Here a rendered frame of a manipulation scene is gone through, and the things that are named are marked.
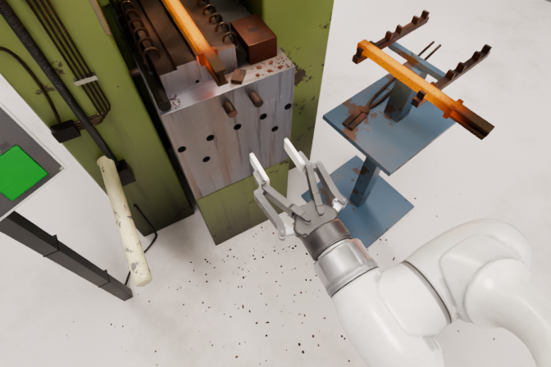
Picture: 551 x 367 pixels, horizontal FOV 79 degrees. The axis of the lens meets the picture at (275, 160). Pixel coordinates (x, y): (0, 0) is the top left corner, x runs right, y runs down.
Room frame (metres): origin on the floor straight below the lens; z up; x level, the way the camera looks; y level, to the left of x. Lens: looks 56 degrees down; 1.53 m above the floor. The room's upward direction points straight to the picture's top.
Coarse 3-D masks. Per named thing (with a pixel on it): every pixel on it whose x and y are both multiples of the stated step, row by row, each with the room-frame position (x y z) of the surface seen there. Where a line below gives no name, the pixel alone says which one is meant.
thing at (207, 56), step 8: (168, 0) 0.89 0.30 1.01; (176, 0) 0.89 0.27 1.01; (176, 8) 0.85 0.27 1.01; (176, 16) 0.82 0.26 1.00; (184, 16) 0.81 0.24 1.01; (184, 24) 0.78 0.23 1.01; (192, 24) 0.78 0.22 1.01; (192, 32) 0.74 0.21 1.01; (200, 32) 0.74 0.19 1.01; (192, 40) 0.72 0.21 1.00; (200, 40) 0.71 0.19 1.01; (200, 48) 0.68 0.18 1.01; (208, 48) 0.67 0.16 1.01; (200, 56) 0.65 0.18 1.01; (208, 56) 0.64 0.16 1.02; (216, 56) 0.64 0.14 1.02; (200, 64) 0.65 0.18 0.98; (208, 64) 0.65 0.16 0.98; (216, 64) 0.61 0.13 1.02; (216, 72) 0.58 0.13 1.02; (216, 80) 0.60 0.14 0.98; (224, 80) 0.59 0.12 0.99
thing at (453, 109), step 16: (368, 48) 0.77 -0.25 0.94; (384, 64) 0.71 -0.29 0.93; (400, 64) 0.70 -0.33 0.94; (400, 80) 0.66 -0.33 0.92; (416, 80) 0.64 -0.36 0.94; (432, 96) 0.59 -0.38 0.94; (448, 96) 0.59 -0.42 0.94; (448, 112) 0.54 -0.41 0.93; (464, 112) 0.53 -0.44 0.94; (480, 128) 0.49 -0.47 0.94
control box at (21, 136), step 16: (0, 112) 0.40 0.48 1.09; (0, 128) 0.38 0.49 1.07; (16, 128) 0.39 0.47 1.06; (0, 144) 0.36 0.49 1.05; (16, 144) 0.37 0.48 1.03; (32, 144) 0.38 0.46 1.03; (48, 160) 0.37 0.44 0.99; (48, 176) 0.34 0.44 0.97; (32, 192) 0.31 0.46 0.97; (0, 208) 0.27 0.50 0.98; (16, 208) 0.28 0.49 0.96
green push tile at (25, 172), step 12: (0, 156) 0.34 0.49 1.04; (12, 156) 0.34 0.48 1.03; (24, 156) 0.35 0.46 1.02; (0, 168) 0.32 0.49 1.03; (12, 168) 0.33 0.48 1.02; (24, 168) 0.34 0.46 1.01; (36, 168) 0.34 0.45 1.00; (0, 180) 0.31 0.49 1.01; (12, 180) 0.31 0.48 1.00; (24, 180) 0.32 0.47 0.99; (36, 180) 0.32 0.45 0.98; (0, 192) 0.29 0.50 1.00; (12, 192) 0.30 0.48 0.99; (24, 192) 0.30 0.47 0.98
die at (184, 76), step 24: (144, 0) 0.92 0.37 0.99; (192, 0) 0.91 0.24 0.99; (144, 24) 0.82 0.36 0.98; (168, 24) 0.81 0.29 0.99; (216, 24) 0.80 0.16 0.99; (144, 48) 0.74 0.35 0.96; (168, 48) 0.70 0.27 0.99; (192, 48) 0.69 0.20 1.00; (216, 48) 0.70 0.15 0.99; (168, 72) 0.63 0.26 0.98; (192, 72) 0.65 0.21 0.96
